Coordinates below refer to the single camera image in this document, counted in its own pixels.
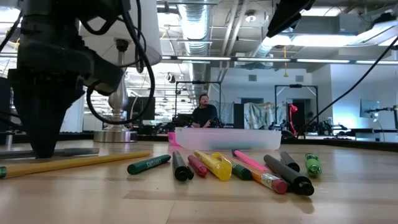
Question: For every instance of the white shade silver table lamp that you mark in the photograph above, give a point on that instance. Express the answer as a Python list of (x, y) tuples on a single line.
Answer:
[(115, 136)]

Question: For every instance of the red desk lamp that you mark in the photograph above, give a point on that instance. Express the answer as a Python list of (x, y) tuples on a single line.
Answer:
[(293, 109)]

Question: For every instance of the clear supply box pink lid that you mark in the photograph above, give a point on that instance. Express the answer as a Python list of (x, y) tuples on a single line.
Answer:
[(230, 135)]

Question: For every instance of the bright green pen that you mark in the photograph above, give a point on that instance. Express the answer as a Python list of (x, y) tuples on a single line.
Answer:
[(312, 166)]

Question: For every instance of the grey pen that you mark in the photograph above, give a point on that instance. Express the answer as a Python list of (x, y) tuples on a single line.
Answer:
[(77, 152)]

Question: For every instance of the orange pencil red eraser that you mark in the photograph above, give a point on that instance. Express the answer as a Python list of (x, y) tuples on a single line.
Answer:
[(267, 180)]

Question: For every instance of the ceiling strip light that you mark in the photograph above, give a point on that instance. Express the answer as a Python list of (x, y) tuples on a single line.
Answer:
[(263, 59), (203, 58), (323, 61), (377, 62)]

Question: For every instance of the silver ventilation duct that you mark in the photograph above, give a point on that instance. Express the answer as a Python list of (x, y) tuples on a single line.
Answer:
[(195, 31), (264, 46)]

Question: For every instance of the black marker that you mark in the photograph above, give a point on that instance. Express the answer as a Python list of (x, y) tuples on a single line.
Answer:
[(180, 168)]

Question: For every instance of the red crayon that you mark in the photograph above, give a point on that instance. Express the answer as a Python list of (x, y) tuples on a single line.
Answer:
[(197, 166)]

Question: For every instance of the round ceiling sensor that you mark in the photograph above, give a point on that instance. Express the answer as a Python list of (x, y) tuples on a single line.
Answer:
[(250, 17)]

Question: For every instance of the black pen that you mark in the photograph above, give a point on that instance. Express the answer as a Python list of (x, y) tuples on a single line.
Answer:
[(289, 161), (289, 175)]

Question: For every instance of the yellow highlighter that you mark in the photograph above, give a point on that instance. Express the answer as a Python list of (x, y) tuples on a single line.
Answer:
[(217, 168)]

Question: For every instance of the dark green crayon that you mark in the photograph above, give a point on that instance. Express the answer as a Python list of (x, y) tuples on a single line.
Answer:
[(242, 172)]

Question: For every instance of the yellow wooden pencil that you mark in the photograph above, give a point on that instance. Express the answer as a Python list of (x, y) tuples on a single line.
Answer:
[(77, 162)]

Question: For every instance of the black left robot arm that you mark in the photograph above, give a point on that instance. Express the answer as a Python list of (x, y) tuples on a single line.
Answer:
[(62, 9)]

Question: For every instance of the grey wall monitor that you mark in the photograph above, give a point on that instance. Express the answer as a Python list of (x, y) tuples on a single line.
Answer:
[(370, 109)]

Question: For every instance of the person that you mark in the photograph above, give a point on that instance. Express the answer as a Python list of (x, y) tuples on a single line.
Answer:
[(205, 113)]

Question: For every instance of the green crayon white lettering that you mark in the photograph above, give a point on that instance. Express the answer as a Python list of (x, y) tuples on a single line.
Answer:
[(148, 164)]

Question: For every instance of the crumpled plastic sheet cover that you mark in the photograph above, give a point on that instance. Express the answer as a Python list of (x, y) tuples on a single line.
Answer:
[(258, 115)]

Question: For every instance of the black monitor screen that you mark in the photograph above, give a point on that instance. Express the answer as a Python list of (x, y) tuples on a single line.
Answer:
[(141, 109)]

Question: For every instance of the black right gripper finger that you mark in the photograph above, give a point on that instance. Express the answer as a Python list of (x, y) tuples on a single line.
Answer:
[(289, 14)]

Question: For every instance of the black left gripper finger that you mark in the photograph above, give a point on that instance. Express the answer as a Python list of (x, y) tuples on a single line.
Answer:
[(32, 124), (54, 124)]

